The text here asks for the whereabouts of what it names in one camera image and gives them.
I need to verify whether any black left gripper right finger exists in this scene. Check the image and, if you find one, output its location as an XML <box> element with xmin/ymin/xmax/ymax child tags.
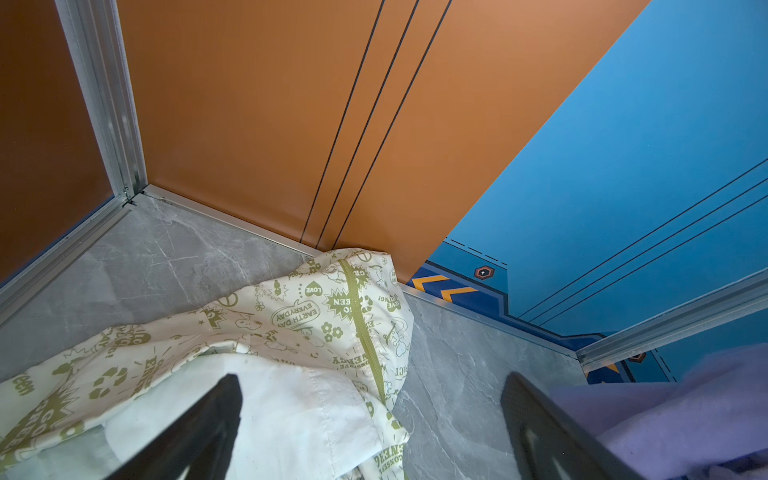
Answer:
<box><xmin>501</xmin><ymin>372</ymin><xmax>640</xmax><ymax>480</ymax></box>

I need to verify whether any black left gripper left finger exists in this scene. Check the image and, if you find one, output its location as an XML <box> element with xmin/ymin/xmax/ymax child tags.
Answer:
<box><xmin>109</xmin><ymin>374</ymin><xmax>243</xmax><ymax>479</ymax></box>

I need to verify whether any cream green printed cloth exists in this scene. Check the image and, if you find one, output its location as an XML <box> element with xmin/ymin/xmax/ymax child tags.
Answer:
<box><xmin>1</xmin><ymin>249</ymin><xmax>414</xmax><ymax>479</ymax></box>

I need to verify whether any purple cloth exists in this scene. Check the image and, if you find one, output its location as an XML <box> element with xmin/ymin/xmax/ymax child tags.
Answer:
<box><xmin>550</xmin><ymin>343</ymin><xmax>767</xmax><ymax>479</ymax></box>

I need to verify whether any white cloth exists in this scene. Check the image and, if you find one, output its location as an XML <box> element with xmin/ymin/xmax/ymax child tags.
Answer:
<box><xmin>3</xmin><ymin>354</ymin><xmax>384</xmax><ymax>479</ymax></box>

